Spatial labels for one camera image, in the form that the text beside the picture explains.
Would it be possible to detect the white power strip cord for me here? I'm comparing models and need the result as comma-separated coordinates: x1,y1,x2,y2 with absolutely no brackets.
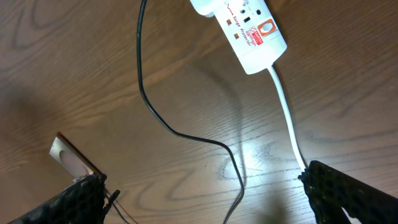
266,65,308,172

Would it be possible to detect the black charging cable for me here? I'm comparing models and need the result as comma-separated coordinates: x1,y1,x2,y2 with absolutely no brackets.
136,0,246,224

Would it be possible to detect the white power strip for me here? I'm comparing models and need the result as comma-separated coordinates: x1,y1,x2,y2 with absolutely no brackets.
190,0,287,75

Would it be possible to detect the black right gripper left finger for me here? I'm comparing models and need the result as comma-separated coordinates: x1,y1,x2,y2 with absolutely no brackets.
10,174,120,224

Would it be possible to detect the gold Galaxy smartphone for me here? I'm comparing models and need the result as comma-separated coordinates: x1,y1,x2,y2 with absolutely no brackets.
49,132,104,179

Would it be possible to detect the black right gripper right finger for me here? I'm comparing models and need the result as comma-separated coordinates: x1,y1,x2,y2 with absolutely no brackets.
298,161,397,224

